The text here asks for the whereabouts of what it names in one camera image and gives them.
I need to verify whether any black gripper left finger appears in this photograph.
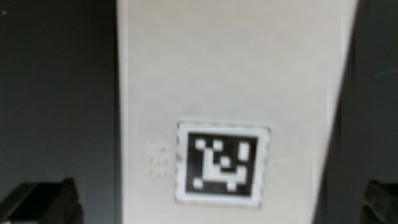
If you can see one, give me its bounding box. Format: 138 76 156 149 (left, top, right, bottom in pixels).
0 178 79 224

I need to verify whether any white cabinet top block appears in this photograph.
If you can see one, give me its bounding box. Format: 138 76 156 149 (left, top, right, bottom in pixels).
117 0 358 224

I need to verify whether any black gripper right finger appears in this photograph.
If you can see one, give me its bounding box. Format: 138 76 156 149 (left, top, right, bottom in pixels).
360 180 398 224

